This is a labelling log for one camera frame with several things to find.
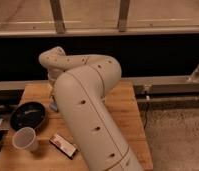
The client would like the window frame post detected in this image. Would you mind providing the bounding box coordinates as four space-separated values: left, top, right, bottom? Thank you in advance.
49 0 65 34
117 0 130 32

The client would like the red white snack box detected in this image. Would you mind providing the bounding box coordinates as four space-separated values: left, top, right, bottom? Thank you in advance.
49 133 77 159

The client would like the white paper cup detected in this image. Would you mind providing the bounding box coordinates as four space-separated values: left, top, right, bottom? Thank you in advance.
12 127 39 152

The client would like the black cable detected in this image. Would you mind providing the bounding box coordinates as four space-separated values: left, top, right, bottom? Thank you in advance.
143 94 151 130

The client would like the wooden table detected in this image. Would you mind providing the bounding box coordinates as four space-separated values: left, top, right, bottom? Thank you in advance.
0 82 153 171

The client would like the black ceramic bowl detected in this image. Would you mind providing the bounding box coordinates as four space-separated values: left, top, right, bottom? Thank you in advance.
10 102 46 131

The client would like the left window frame post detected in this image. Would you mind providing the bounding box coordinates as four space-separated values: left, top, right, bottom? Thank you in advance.
49 0 65 34

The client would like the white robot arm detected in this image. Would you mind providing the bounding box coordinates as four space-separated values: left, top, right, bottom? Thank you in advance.
39 47 144 171

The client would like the right window frame post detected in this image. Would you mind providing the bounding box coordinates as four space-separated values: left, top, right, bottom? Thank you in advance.
117 0 130 32

